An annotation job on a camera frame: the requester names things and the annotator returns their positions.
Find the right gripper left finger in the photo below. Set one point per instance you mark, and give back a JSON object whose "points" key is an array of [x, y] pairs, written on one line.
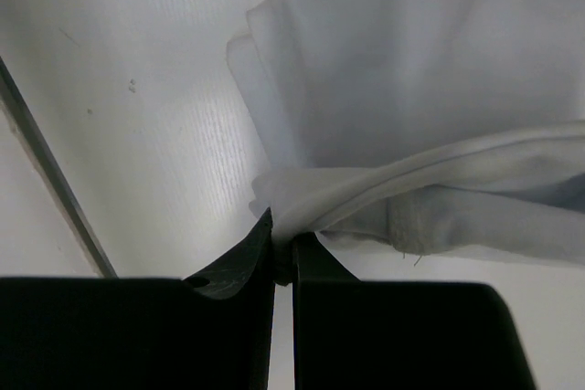
{"points": [[211, 330]]}

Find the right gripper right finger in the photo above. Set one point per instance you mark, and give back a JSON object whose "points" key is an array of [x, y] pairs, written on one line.
{"points": [[356, 334]]}

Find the white skirt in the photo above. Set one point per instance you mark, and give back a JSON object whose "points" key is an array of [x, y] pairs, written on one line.
{"points": [[438, 127]]}

